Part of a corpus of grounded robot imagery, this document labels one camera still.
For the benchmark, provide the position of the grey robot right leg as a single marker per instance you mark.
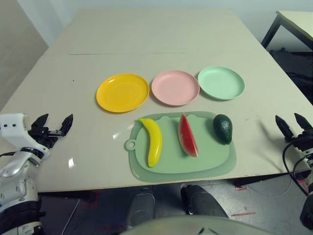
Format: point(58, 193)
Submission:
point(203, 200)

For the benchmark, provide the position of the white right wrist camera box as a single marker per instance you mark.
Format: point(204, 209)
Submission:
point(308, 159)

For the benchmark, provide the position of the grey robot leg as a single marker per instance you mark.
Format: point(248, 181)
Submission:
point(141, 205)
point(203, 200)

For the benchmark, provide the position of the yellow toy banana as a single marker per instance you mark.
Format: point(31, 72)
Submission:
point(154, 142)

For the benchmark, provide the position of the beige side table black legs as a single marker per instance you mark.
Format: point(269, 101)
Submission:
point(298, 22)

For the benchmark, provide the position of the red floor tape strip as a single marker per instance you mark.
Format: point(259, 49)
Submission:
point(244, 214)

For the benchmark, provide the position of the dark green toy avocado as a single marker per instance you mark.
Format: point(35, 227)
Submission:
point(222, 129)

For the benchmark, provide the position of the mint green plastic plate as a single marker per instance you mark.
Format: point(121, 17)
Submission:
point(220, 83)

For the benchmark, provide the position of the grey robot left leg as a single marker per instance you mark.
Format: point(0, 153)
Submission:
point(141, 205)

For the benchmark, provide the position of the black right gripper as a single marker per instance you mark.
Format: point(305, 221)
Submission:
point(303, 138)

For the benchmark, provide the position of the red toy watermelon slice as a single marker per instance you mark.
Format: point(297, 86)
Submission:
point(187, 137)

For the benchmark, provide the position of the red floor tape corner mark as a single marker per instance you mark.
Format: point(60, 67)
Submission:
point(240, 188)

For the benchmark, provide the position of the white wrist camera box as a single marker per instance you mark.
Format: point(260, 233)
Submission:
point(12, 132)
point(308, 159)

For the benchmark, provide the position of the black fabric heap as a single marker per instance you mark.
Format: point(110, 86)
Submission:
point(293, 63)

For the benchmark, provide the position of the yellow plastic plate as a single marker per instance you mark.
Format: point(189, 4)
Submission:
point(122, 93)

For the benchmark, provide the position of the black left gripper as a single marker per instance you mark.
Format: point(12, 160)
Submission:
point(46, 137)

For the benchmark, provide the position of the black table base bar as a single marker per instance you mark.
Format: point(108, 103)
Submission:
point(259, 178)
point(66, 195)

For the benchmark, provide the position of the green cutting board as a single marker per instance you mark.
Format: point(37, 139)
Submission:
point(210, 159)

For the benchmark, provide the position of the pink plastic plate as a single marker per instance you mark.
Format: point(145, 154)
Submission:
point(174, 88)

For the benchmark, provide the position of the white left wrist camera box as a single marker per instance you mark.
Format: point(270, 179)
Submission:
point(12, 132)

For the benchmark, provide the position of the grey robot torso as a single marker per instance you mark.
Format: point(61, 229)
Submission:
point(195, 226)

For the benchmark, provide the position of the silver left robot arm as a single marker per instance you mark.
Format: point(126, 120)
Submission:
point(14, 176)

